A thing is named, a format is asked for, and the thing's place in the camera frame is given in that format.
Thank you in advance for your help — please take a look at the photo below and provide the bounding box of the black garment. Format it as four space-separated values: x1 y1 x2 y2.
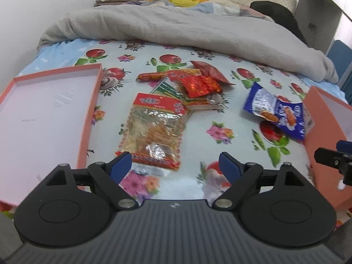
250 1 307 44

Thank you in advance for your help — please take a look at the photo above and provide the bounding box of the blue snack packet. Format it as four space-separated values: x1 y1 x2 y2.
271 99 314 141
243 82 281 121

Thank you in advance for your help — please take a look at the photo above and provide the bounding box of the floral printed bed sheet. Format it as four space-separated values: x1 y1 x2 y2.
0 38 347 220

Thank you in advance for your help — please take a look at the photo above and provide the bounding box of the grey blanket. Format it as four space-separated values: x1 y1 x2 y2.
37 4 340 84

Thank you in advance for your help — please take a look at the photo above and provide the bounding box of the blue chair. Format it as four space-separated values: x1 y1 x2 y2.
327 40 352 90

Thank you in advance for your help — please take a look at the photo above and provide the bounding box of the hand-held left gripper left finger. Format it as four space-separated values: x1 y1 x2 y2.
45 151 139 211

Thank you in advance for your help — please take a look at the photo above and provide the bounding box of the clear noodle packet red label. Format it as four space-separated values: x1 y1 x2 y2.
115 93 191 171

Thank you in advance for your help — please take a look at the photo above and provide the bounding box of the shallow pink cardboard box lid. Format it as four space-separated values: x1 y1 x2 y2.
0 63 103 207

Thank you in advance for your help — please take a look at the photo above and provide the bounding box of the sausage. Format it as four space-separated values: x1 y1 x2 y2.
137 72 169 83

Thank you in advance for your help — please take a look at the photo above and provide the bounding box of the dark red snack packet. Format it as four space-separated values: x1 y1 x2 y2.
190 60 236 86

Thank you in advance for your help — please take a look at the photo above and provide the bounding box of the red and yellow snack packet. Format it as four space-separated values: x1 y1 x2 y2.
166 69 223 112

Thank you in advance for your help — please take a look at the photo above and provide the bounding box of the bright red snack packet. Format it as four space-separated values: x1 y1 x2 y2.
179 75 223 99

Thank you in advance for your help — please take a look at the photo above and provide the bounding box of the grey wardrobe cabinet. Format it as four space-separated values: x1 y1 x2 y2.
294 0 352 55

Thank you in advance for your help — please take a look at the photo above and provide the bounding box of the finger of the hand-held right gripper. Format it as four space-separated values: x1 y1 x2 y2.
314 148 352 171
337 140 352 154

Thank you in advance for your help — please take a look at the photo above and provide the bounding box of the deep pink cardboard box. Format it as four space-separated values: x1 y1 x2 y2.
302 86 352 211

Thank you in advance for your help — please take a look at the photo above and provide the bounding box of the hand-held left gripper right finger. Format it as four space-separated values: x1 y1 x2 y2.
212 152 303 209

